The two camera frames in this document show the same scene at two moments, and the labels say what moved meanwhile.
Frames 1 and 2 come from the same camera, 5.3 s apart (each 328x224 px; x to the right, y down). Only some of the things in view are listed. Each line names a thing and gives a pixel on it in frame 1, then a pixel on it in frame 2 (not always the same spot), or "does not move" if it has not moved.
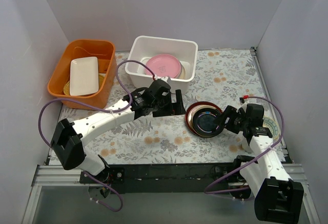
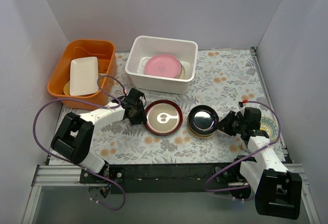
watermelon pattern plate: (183, 76) does not move
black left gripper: (169, 108) → (140, 112)
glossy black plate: (208, 122) does not move
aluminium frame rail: (49, 176) does not move
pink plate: (164, 65) does not move
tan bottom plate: (192, 110) → (200, 136)
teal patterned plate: (272, 126) does not move
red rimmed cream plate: (191, 110) → (163, 117)
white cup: (245, 145) does not move
